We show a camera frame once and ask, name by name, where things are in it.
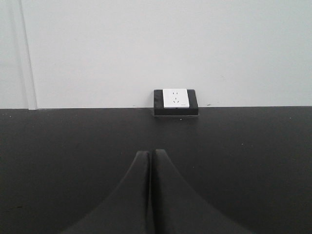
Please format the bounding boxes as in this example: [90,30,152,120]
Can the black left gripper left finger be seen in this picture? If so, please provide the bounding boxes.
[62,151,150,234]

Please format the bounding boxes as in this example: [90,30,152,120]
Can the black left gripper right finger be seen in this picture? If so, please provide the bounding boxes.
[151,149,251,234]

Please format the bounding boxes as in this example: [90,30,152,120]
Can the black white power outlet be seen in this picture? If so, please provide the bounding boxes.
[154,88,199,116]

